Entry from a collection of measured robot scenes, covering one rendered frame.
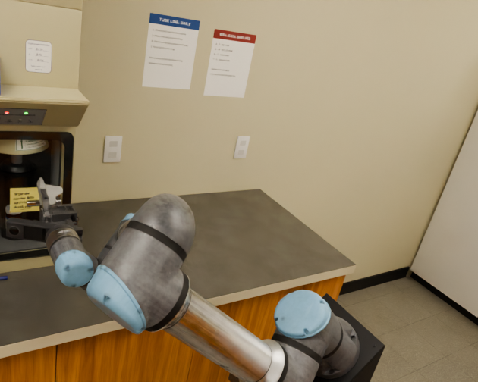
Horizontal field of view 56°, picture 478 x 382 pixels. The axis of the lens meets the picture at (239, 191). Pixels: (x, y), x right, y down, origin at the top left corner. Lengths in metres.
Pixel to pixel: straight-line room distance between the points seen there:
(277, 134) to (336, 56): 0.48
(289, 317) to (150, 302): 0.37
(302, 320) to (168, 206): 0.40
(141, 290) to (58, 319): 0.65
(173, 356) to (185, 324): 0.81
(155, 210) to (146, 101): 1.14
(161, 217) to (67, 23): 0.68
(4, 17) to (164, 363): 1.12
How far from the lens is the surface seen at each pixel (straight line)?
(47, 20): 1.26
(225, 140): 2.10
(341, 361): 1.13
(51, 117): 1.26
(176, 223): 0.75
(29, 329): 1.33
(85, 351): 1.43
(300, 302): 1.01
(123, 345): 1.47
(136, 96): 1.84
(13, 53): 1.27
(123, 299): 0.72
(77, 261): 1.05
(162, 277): 0.74
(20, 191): 1.37
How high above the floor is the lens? 1.83
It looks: 24 degrees down
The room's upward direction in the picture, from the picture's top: 12 degrees clockwise
